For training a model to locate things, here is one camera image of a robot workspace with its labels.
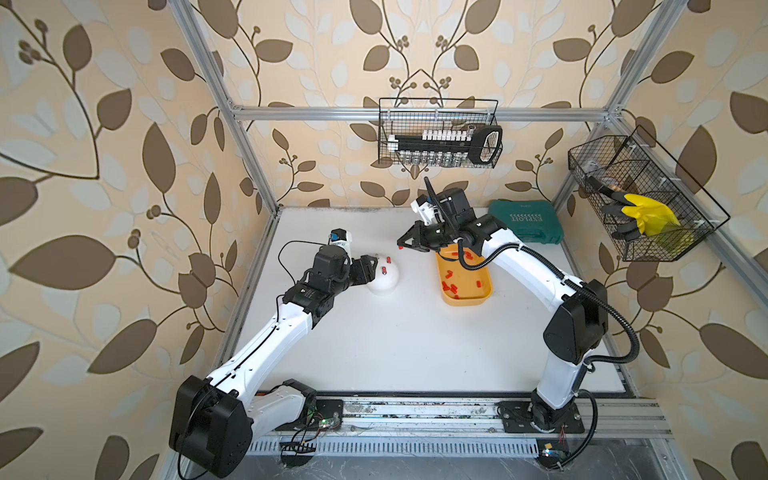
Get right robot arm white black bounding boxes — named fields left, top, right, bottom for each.
left=397, top=188, right=640, bottom=433

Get yellow plastic tray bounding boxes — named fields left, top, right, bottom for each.
left=435, top=244, right=493, bottom=307

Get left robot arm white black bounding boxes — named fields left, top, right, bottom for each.
left=169, top=241, right=381, bottom=478

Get black pliers in basket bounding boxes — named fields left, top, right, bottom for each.
left=587, top=176, right=641, bottom=242

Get socket set rail black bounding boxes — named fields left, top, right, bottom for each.
left=383, top=125, right=503, bottom=168

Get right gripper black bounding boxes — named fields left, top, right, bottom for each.
left=397, top=219, right=459, bottom=251

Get black wire basket back wall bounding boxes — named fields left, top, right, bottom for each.
left=377, top=97, right=503, bottom=169

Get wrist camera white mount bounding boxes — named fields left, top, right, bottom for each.
left=410, top=195, right=440, bottom=226
left=328, top=228, right=352, bottom=257

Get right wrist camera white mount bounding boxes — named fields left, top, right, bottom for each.
left=410, top=195, right=440, bottom=226

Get green plastic tool case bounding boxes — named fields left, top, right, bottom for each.
left=489, top=200, right=565, bottom=245

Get black wire basket wall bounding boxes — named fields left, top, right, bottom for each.
left=568, top=125, right=731, bottom=262
left=377, top=97, right=503, bottom=169

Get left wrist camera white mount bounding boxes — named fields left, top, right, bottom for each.
left=328, top=228, right=352, bottom=257

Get white dome screw holder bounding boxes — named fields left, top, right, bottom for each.
left=367, top=255, right=400, bottom=296

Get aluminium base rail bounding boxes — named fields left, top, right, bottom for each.
left=179, top=394, right=673, bottom=457

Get black corrugated cable right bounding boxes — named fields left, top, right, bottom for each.
left=422, top=176, right=641, bottom=469

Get black wire basket right wall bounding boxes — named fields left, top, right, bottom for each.
left=568, top=125, right=731, bottom=262

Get yellow rubber glove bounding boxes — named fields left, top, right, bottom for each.
left=621, top=194, right=681, bottom=236

